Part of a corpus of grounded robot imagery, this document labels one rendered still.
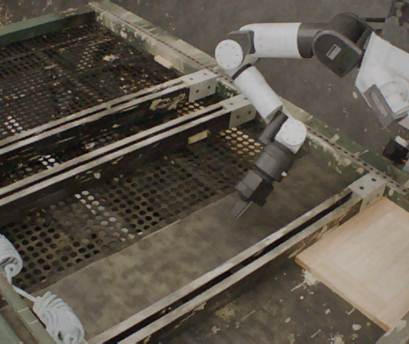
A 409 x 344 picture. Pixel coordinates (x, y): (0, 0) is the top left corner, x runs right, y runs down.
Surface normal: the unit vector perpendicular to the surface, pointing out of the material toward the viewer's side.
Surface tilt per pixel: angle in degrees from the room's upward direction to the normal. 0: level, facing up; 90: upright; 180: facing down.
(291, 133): 28
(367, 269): 57
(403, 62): 23
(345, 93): 0
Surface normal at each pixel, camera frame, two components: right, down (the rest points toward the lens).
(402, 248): 0.11, -0.79
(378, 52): -0.71, 0.21
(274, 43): -0.52, 0.28
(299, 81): -0.56, -0.14
